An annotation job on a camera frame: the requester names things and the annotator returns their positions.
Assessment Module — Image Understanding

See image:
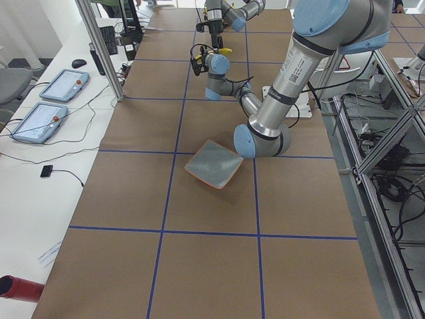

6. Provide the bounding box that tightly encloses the yellow banana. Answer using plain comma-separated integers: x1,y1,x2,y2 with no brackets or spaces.
195,48,232,60

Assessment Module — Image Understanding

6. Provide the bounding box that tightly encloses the grey square plate orange rim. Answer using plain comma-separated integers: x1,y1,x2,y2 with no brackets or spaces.
185,140,243,189

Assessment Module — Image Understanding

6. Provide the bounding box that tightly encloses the black keyboard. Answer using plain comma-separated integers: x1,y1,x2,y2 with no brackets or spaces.
99,26,118,55

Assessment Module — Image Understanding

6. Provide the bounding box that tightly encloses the black computer mouse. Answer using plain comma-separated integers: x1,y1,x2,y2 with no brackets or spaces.
71,58,87,69

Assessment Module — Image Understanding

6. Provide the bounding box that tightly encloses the upper blue teach pendant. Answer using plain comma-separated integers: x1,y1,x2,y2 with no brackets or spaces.
39,69,90,102

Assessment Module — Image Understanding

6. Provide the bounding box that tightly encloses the blue teach pendant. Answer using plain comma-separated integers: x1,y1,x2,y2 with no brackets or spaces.
10,102,68,144
39,69,90,102

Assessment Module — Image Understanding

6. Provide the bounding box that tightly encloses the lower blue teach pendant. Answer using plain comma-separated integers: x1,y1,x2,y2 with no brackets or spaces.
10,102,68,144

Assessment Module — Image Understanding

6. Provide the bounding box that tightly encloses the brown paper table mat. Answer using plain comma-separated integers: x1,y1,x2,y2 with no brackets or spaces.
33,9,380,318

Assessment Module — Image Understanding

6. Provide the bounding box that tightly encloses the red cylinder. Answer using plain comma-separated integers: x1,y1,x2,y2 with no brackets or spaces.
1,275,44,302

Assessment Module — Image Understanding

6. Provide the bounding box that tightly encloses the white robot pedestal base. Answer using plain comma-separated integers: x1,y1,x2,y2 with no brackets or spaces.
261,85,313,120

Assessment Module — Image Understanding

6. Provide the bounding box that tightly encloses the aluminium frame post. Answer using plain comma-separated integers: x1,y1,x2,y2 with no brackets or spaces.
75,0,124,102

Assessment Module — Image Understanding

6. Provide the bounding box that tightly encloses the small black box with cable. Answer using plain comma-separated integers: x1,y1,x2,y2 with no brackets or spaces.
40,165,53,178

